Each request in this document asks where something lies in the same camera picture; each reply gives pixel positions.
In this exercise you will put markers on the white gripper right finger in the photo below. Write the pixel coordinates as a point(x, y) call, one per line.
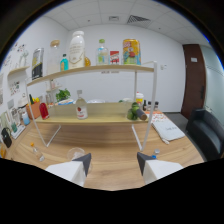
point(160, 168)

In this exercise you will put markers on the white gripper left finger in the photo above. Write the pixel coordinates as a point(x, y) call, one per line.
point(66, 170)

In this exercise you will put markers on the blue liquid bottle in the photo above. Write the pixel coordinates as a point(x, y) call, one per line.
point(155, 152)

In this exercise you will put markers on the clear bottle with orange cap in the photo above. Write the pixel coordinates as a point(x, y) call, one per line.
point(37, 152)

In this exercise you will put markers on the white and blue cup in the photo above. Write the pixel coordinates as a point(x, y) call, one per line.
point(25, 118)

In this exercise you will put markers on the green cup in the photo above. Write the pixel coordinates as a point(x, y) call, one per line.
point(14, 127)

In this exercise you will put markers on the clear glass with ice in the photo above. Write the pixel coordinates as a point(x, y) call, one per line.
point(75, 153)

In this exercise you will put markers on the white notebook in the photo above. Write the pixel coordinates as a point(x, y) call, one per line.
point(168, 128)

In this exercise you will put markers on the dark bottle with brown cap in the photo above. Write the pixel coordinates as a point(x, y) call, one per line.
point(141, 114)

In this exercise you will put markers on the white tray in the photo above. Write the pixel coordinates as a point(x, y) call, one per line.
point(18, 130)

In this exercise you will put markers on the green lime bunch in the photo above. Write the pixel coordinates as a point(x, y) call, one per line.
point(132, 111)

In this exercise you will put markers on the red liquid glass bottle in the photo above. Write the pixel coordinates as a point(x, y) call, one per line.
point(44, 111)

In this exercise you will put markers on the clear bottle with red label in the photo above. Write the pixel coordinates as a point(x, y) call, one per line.
point(81, 108)

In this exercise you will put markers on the two-tier wooden shelf rack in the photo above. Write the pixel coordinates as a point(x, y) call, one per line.
point(100, 111)

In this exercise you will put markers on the black kettle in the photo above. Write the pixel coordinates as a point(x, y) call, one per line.
point(6, 137)

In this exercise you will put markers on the orange storage basket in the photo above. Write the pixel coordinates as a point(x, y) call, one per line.
point(33, 110)

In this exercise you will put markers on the green potted plant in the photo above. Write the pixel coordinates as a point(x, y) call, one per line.
point(62, 95)

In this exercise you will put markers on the green cucumber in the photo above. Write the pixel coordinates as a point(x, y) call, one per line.
point(31, 99)

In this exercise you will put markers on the white kitchen appliance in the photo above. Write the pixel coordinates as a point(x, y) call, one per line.
point(22, 101)

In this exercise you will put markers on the teal bottle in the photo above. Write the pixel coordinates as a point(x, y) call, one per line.
point(64, 63)

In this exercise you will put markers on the black and yellow can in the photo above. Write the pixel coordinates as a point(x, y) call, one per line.
point(37, 63)

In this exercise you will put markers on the red and white box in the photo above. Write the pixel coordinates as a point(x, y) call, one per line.
point(114, 57)

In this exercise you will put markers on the clear bottle with green cap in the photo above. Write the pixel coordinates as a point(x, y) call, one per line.
point(102, 53)

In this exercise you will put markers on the vase with flowers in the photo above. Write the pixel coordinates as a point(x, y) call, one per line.
point(23, 55)

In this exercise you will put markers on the small wall sticker sheet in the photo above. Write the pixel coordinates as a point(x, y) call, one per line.
point(14, 87)

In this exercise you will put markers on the wooden wall shelf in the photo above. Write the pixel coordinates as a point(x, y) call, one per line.
point(18, 70)

